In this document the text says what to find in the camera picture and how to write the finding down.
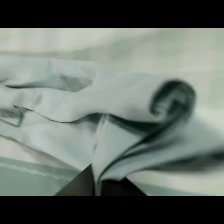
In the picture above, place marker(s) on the pale blue shirt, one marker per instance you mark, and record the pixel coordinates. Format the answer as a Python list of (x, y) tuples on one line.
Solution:
[(110, 126)]

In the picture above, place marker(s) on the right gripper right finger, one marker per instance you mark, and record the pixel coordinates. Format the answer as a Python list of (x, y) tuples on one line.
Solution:
[(121, 188)]

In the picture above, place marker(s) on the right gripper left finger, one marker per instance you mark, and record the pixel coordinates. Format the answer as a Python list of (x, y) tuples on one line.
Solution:
[(81, 186)]

